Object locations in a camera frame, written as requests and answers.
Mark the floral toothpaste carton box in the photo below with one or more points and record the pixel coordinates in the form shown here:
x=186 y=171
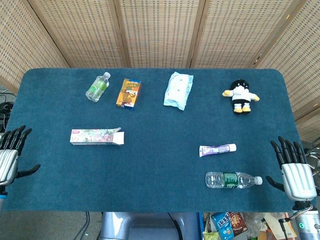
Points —
x=95 y=137

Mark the blue cookie snack package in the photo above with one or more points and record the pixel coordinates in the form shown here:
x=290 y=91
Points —
x=223 y=226

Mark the light blue wet wipes pack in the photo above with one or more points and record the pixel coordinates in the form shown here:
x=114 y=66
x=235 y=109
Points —
x=178 y=91

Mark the grey robot torso base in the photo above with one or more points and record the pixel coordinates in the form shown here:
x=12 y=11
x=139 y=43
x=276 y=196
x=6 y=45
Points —
x=147 y=226

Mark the small green label bottle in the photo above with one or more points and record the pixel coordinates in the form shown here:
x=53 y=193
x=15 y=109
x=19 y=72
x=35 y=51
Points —
x=98 y=86

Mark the purple white toothpaste tube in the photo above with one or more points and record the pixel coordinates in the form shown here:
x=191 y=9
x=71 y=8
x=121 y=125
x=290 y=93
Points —
x=215 y=150

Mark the large clear water bottle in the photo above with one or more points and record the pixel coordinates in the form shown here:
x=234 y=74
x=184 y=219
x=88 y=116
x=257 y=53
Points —
x=230 y=180

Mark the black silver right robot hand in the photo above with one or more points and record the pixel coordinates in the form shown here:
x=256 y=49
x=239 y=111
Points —
x=298 y=180

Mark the woven wooden folding screen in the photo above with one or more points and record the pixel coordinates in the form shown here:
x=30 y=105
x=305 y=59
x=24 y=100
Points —
x=160 y=30

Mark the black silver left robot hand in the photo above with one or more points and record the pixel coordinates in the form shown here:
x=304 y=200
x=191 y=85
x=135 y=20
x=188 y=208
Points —
x=8 y=160

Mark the orange juice carton box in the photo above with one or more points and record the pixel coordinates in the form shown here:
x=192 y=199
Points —
x=128 y=94

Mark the crumpled clear plastic bag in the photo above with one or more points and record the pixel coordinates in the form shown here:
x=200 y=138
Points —
x=255 y=225

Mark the blue table cloth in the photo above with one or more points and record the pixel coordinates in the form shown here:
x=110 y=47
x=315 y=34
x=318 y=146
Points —
x=155 y=165

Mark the brown cookie snack box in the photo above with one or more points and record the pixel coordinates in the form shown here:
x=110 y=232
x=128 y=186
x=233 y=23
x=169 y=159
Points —
x=237 y=222

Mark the yellow green snack bag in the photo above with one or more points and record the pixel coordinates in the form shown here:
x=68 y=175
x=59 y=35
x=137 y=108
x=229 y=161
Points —
x=210 y=236

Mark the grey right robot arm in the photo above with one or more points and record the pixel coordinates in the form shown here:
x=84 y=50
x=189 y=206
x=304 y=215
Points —
x=308 y=222

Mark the black white plush penguin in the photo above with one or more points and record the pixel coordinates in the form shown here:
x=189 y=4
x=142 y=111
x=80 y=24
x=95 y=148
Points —
x=240 y=96

